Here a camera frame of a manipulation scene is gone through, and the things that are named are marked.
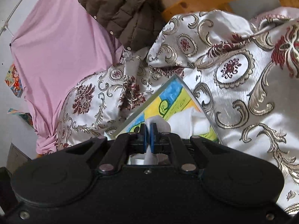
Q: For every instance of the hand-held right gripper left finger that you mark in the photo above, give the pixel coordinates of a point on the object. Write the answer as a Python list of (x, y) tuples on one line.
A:
[(144, 137)]

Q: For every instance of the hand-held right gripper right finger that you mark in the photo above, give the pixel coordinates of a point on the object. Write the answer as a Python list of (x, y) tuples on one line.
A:
[(153, 137)]

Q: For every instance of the white cloth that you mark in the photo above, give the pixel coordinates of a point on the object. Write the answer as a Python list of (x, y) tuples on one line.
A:
[(186, 123)]

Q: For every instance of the colourful printed box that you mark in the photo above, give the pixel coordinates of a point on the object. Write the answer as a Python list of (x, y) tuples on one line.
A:
[(172, 91)]

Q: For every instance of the brown board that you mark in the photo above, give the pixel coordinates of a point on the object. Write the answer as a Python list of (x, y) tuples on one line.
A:
[(17, 157)]

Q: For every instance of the floral satin blanket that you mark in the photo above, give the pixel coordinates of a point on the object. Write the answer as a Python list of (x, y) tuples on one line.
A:
[(233, 98)]

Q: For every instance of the brown puffer jacket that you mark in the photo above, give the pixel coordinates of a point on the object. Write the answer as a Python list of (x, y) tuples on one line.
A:
[(121, 11)]

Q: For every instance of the pink bed sheet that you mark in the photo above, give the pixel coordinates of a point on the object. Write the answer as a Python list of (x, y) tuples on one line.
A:
[(58, 39)]

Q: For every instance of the white curved rod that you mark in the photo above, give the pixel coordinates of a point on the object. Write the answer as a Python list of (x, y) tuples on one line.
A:
[(17, 7)]

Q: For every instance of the colourful wall picture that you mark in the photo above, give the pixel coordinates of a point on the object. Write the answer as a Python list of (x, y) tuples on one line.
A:
[(14, 80), (22, 116)]

